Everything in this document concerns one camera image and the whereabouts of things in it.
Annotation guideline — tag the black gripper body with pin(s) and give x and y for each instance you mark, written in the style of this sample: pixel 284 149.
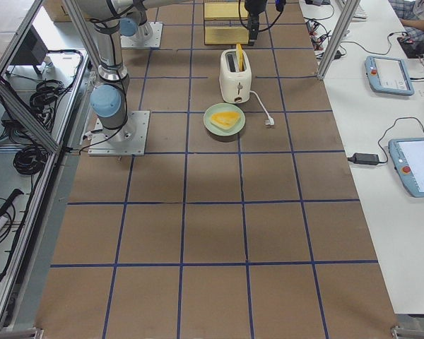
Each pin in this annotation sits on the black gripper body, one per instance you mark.
pixel 253 8

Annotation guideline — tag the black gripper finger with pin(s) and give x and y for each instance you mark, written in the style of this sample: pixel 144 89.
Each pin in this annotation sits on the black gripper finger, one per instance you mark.
pixel 253 28

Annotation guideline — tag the white toaster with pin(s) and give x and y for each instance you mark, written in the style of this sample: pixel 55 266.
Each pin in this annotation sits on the white toaster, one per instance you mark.
pixel 235 85

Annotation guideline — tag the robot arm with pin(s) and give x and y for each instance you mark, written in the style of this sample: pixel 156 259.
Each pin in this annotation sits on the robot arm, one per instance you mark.
pixel 135 25
pixel 99 24

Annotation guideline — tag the bread slice in toaster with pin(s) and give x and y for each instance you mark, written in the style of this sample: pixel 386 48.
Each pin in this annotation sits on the bread slice in toaster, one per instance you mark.
pixel 239 57

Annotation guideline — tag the wooden shelf board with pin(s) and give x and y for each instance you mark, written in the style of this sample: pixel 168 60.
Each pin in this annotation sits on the wooden shelf board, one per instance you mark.
pixel 222 35

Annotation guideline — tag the light green plate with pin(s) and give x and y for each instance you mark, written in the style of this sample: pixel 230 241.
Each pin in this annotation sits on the light green plate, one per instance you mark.
pixel 223 107

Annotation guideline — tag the triangular toast on plate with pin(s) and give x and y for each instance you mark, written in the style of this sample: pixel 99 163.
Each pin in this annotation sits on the triangular toast on plate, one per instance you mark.
pixel 225 120

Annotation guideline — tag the blue teach pendant far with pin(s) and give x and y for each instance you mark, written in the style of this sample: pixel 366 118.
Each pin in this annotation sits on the blue teach pendant far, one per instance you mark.
pixel 388 75

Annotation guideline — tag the blue teach pendant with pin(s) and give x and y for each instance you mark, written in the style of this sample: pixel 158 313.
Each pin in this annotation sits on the blue teach pendant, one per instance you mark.
pixel 408 158
pixel 388 75

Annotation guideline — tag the person at desk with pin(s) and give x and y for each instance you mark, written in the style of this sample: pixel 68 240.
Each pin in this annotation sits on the person at desk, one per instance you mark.
pixel 411 15

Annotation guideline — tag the black power adapter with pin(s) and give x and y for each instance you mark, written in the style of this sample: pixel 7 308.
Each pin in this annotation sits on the black power adapter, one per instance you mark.
pixel 364 159

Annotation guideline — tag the cardboard box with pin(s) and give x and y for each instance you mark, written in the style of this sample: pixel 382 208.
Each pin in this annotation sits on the cardboard box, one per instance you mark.
pixel 56 11

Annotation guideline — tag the blue teach pendant near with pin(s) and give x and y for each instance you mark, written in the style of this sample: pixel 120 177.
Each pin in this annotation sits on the blue teach pendant near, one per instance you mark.
pixel 408 158

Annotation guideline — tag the circuit boards with wires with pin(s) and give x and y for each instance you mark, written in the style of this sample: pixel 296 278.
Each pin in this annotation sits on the circuit boards with wires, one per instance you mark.
pixel 319 35

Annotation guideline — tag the aluminium frame post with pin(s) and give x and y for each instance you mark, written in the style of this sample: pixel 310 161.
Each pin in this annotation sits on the aluminium frame post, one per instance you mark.
pixel 338 33

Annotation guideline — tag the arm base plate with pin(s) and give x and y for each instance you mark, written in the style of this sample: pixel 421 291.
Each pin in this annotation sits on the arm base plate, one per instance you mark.
pixel 151 43
pixel 130 140

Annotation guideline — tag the aluminium frame left side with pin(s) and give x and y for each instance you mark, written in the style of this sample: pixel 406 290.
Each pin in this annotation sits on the aluminium frame left side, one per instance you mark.
pixel 25 255

